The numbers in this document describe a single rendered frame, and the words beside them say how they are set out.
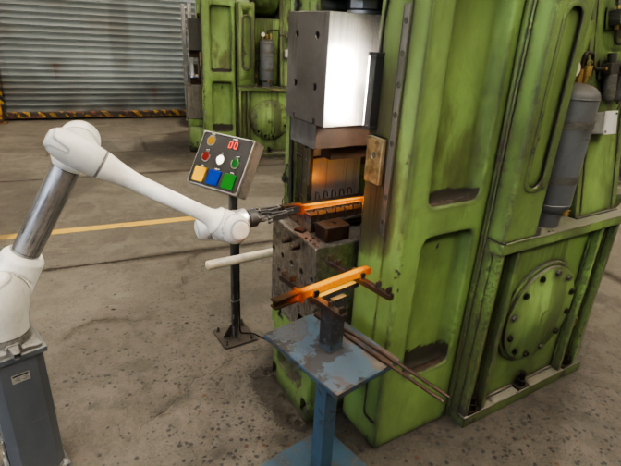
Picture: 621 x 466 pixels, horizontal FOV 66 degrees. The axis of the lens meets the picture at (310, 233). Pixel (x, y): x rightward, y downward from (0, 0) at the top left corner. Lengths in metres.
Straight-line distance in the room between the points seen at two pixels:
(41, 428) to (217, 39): 5.45
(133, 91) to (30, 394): 8.12
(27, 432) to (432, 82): 1.93
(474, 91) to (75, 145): 1.38
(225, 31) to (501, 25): 5.21
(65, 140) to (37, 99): 8.08
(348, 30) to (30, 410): 1.82
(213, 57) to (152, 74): 3.17
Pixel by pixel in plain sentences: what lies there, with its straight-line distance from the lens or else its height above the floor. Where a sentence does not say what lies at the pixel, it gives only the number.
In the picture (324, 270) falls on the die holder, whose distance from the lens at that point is 1.94.
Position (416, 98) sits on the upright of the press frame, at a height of 1.51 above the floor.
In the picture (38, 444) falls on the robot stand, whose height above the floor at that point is 0.18.
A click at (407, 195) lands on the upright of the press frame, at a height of 1.19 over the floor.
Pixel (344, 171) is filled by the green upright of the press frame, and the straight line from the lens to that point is 2.34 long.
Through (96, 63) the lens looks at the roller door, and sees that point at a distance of 9.72.
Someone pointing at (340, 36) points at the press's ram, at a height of 1.68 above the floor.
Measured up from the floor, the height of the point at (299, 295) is 0.94.
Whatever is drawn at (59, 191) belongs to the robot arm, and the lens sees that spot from 1.96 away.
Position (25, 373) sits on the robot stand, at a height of 0.52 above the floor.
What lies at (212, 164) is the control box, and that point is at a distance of 2.45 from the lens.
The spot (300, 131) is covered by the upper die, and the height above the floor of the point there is 1.32.
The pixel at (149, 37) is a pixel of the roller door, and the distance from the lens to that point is 9.75.
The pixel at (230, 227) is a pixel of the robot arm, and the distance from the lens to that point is 1.66.
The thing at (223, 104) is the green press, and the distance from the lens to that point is 6.85.
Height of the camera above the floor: 1.70
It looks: 23 degrees down
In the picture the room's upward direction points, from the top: 3 degrees clockwise
